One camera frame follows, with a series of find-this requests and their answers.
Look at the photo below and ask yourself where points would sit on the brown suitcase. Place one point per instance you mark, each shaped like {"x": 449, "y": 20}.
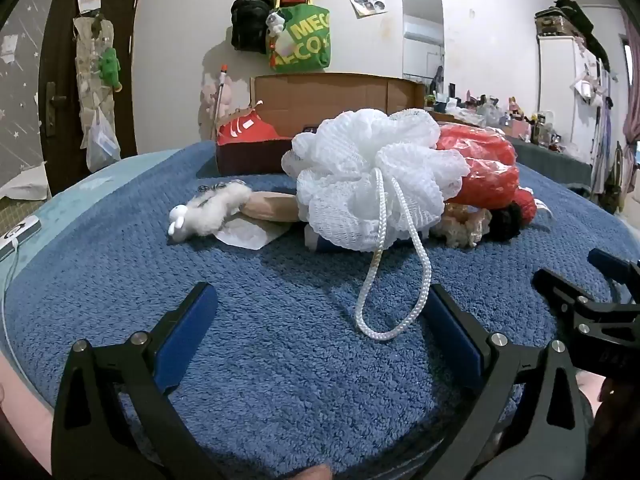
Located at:
{"x": 550, "y": 22}

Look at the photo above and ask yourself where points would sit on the beige round powder puff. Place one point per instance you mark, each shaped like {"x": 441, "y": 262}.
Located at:
{"x": 270, "y": 206}

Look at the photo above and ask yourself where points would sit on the green tote bag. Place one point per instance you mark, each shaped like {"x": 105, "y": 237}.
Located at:
{"x": 307, "y": 40}

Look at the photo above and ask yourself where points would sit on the clear plastic bag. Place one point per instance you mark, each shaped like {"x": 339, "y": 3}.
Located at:
{"x": 102, "y": 145}

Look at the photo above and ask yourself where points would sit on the green plush dinosaur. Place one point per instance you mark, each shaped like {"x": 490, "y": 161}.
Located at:
{"x": 110, "y": 67}

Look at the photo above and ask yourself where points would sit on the pink plush pig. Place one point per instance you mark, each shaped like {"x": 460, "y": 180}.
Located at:
{"x": 209, "y": 95}

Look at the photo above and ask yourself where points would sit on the white mesh bath loofah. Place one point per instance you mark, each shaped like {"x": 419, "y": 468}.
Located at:
{"x": 350, "y": 170}

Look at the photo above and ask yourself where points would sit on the white paper pouch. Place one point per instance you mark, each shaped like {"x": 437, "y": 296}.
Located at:
{"x": 250, "y": 235}

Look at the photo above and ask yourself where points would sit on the wall mirror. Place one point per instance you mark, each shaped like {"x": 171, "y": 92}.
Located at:
{"x": 422, "y": 35}

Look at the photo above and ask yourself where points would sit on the pink bed sheet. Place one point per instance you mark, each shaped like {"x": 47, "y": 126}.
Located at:
{"x": 20, "y": 410}

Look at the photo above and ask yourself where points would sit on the blue textured blanket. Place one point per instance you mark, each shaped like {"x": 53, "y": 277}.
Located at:
{"x": 280, "y": 400}

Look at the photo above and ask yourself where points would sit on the white wardrobe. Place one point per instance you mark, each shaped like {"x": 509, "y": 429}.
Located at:
{"x": 557, "y": 85}

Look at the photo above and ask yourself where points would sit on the white flat device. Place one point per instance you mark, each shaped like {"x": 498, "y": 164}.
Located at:
{"x": 17, "y": 235}

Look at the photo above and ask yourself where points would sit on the black pompom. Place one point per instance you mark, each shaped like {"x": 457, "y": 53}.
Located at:
{"x": 505, "y": 225}

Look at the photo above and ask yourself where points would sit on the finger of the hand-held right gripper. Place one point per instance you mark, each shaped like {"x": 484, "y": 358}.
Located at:
{"x": 560, "y": 295}
{"x": 615, "y": 267}

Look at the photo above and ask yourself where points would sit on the pink curtain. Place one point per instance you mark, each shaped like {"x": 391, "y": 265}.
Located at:
{"x": 631, "y": 85}

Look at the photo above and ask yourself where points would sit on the blue and white roll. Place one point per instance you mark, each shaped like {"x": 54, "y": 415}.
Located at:
{"x": 320, "y": 246}

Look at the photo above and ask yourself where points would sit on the beige hanging organiser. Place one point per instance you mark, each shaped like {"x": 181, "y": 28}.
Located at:
{"x": 87, "y": 60}

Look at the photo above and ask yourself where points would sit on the red knitted ball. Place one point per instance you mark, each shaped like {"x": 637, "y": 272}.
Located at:
{"x": 526, "y": 205}

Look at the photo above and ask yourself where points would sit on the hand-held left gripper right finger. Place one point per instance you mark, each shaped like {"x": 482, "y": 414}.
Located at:
{"x": 452, "y": 332}

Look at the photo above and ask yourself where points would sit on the red mesh bath loofah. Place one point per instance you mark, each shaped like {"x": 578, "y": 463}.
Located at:
{"x": 480, "y": 160}

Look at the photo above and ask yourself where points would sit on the cardboard box with red lining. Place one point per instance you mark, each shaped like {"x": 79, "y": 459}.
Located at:
{"x": 325, "y": 100}

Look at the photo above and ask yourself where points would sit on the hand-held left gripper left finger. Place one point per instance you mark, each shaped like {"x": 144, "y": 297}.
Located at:
{"x": 185, "y": 330}

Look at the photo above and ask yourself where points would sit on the cluttered side table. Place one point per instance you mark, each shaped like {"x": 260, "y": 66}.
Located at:
{"x": 490, "y": 110}

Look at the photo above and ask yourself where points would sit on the black backpack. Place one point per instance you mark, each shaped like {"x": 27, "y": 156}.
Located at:
{"x": 248, "y": 22}

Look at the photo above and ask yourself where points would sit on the stick with orange cap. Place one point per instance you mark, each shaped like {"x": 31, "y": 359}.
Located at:
{"x": 221, "y": 85}

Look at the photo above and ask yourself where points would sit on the light blue bed sheet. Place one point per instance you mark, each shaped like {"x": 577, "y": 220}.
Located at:
{"x": 65, "y": 200}

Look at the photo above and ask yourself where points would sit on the dark brown door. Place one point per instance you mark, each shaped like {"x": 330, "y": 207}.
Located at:
{"x": 60, "y": 125}

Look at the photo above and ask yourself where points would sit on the white plush toy charm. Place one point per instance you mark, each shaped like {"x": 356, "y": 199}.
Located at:
{"x": 275, "y": 22}

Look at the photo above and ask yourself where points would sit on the cream crochet piece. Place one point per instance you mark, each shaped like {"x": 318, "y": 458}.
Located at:
{"x": 465, "y": 227}

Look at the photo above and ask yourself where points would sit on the black bag on wardrobe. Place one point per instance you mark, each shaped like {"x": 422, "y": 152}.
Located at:
{"x": 577, "y": 12}

